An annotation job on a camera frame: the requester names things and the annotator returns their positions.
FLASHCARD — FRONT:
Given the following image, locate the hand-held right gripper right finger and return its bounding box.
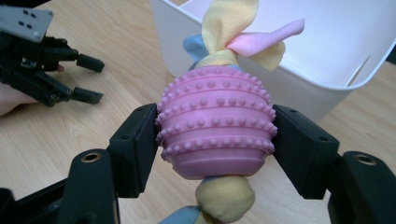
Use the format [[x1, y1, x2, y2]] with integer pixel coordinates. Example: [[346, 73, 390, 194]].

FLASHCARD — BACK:
[[272, 104, 341, 201]]

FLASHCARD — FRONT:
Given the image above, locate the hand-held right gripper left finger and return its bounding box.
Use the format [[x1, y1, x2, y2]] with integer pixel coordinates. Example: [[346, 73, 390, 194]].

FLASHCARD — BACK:
[[106, 103, 160, 200]]

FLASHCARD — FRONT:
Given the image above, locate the pink studded ball rope toy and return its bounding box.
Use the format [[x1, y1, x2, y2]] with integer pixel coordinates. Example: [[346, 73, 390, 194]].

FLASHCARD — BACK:
[[154, 0, 306, 224]]

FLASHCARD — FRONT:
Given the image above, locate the white plastic bin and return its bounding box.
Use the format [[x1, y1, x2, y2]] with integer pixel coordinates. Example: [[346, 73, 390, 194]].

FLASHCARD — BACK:
[[149, 0, 396, 124]]

